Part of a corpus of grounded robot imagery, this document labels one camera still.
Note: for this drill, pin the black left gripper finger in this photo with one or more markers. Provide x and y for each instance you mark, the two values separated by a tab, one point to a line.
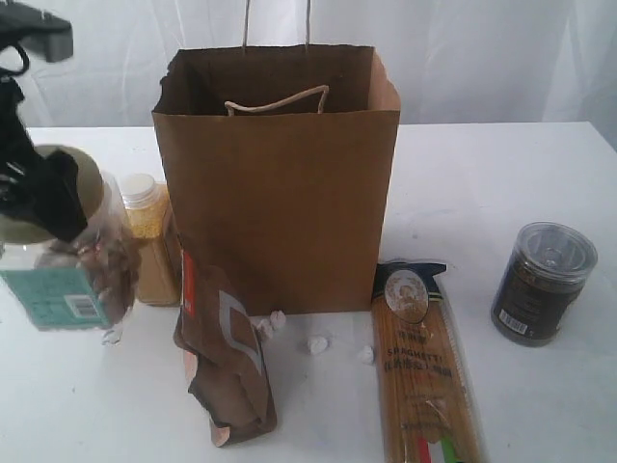
59	209

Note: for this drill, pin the clear jar olive lid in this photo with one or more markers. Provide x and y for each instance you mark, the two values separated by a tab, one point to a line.
88	283

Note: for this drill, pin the dark clear-lid canister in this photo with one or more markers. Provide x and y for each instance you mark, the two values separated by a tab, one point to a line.
547	270

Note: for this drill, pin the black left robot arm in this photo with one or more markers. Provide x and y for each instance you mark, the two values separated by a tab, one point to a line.
25	29

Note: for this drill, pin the brown coffee pouch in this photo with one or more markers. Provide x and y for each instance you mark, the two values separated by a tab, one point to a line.
222	353

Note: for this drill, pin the brown paper shopping bag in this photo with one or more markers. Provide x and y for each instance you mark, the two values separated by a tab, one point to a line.
277	161

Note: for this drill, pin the yellow grain bottle white cap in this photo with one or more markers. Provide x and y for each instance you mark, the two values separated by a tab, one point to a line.
150	217

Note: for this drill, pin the small torn plastic scrap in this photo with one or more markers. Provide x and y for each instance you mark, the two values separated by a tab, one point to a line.
112	336

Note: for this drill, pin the white backdrop curtain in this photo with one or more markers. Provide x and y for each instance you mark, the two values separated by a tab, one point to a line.
451	61

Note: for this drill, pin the spaghetti package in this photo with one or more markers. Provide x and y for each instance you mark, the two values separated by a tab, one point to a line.
427	412

